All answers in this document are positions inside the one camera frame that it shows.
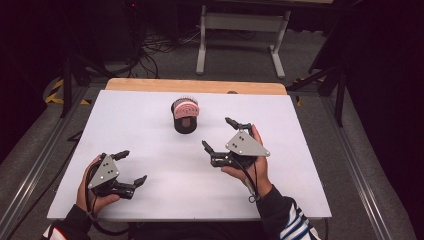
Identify bundle of black floor cables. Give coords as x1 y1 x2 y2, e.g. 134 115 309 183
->
124 28 203 80

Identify left hand-held gripper cable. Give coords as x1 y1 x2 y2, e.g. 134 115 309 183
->
84 162 132 237

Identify black metal stand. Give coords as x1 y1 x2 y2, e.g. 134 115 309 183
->
59 54 113 120
286 61 348 128

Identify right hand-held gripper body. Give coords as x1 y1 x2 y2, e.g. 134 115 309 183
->
210 122 271 170

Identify hand-held gripper cable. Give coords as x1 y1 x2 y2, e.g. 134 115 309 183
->
84 162 132 237
232 155 263 204

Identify grey metal desk frame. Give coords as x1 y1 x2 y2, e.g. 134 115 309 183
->
195 3 292 80

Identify right hand-held gripper cable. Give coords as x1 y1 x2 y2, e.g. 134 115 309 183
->
232 155 263 204

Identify person's right hand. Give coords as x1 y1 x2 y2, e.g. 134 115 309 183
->
221 124 273 200

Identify white board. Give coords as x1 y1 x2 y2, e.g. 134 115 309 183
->
47 89 333 222

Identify black mesh pen holder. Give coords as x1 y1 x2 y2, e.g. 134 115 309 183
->
170 97 199 135

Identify person's dark clothed lap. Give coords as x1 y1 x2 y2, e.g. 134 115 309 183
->
132 221 266 240

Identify person's left hand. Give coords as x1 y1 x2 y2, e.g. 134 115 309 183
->
75 154 122 215

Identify aluminium floor rail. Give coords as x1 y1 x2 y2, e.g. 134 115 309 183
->
319 95 395 240
0 85 90 238

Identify wooden table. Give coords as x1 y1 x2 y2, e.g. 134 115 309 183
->
104 77 288 96

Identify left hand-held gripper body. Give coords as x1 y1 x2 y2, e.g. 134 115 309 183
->
86 152 136 200

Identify yellow black hazard tape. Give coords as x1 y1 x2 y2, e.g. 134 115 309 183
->
292 76 327 108
44 78 92 106

